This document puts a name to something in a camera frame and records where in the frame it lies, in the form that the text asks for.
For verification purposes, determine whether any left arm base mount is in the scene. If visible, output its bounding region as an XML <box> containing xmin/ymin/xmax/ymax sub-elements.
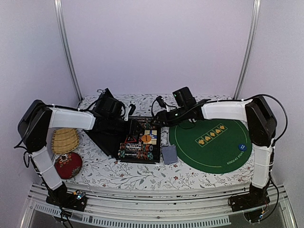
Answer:
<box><xmin>46</xmin><ymin>188</ymin><xmax>87</xmax><ymax>212</ymax></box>

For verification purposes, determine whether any green poker felt mat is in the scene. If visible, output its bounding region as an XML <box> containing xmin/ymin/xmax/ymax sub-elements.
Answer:
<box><xmin>169</xmin><ymin>119</ymin><xmax>254</xmax><ymax>174</ymax></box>

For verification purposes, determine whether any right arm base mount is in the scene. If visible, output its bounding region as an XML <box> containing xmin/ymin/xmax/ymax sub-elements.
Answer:
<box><xmin>228</xmin><ymin>185</ymin><xmax>270</xmax><ymax>223</ymax></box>

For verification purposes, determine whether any red embroidered round cushion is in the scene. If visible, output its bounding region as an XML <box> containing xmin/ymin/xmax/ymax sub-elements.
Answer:
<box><xmin>54</xmin><ymin>152</ymin><xmax>83</xmax><ymax>180</ymax></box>

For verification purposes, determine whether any blue small blind button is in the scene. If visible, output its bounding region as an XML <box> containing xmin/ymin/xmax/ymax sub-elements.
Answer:
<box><xmin>238</xmin><ymin>144</ymin><xmax>247</xmax><ymax>152</ymax></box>

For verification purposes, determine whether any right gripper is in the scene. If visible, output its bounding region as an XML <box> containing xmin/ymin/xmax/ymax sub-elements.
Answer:
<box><xmin>150</xmin><ymin>105</ymin><xmax>189</xmax><ymax>127</ymax></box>

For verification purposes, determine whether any red triangle all-in marker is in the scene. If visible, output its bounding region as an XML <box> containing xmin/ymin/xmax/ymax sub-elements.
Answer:
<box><xmin>124</xmin><ymin>135</ymin><xmax>137</xmax><ymax>143</ymax></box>

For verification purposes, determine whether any left aluminium frame post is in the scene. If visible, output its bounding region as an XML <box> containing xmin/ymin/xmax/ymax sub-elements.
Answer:
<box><xmin>54</xmin><ymin>0</ymin><xmax>83</xmax><ymax>101</ymax></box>

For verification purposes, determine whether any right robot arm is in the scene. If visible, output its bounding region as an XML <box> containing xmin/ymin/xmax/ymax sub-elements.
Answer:
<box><xmin>151</xmin><ymin>87</ymin><xmax>278</xmax><ymax>207</ymax></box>

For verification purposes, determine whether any black poker chip case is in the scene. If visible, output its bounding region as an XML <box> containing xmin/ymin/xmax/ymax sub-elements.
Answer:
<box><xmin>85</xmin><ymin>88</ymin><xmax>170</xmax><ymax>164</ymax></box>

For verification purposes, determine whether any aluminium frame post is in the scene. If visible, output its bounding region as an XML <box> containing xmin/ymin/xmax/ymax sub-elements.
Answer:
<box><xmin>54</xmin><ymin>0</ymin><xmax>83</xmax><ymax>101</ymax></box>
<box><xmin>233</xmin><ymin>0</ymin><xmax>261</xmax><ymax>99</ymax></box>

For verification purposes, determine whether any poker chip row near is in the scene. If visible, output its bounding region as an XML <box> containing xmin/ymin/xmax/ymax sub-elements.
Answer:
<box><xmin>117</xmin><ymin>143</ymin><xmax>160</xmax><ymax>162</ymax></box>

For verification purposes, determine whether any right aluminium frame post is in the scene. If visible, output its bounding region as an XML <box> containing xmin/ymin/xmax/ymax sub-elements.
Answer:
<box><xmin>233</xmin><ymin>0</ymin><xmax>261</xmax><ymax>99</ymax></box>

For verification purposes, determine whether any front aluminium rail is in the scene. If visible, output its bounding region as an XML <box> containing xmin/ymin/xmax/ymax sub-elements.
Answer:
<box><xmin>20</xmin><ymin>182</ymin><xmax>297</xmax><ymax>228</ymax></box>

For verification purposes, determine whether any boxed playing cards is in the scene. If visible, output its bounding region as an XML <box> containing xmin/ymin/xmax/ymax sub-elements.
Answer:
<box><xmin>141</xmin><ymin>130</ymin><xmax>158</xmax><ymax>145</ymax></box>

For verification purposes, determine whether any orange big blind button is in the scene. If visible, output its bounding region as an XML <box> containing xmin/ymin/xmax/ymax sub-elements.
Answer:
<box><xmin>141</xmin><ymin>134</ymin><xmax>152</xmax><ymax>143</ymax></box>

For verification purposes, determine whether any floral tablecloth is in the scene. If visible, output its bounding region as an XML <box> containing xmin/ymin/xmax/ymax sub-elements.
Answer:
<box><xmin>48</xmin><ymin>94</ymin><xmax>266</xmax><ymax>190</ymax></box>

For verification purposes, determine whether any blue playing card deck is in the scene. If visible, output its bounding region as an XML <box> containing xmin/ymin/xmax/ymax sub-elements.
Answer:
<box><xmin>161</xmin><ymin>145</ymin><xmax>178</xmax><ymax>165</ymax></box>

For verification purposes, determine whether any woven wicker basket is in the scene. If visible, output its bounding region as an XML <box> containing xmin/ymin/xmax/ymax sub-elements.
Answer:
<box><xmin>51</xmin><ymin>128</ymin><xmax>79</xmax><ymax>155</ymax></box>

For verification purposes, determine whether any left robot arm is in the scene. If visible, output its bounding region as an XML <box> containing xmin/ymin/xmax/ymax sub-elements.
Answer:
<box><xmin>16</xmin><ymin>98</ymin><xmax>144</xmax><ymax>206</ymax></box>

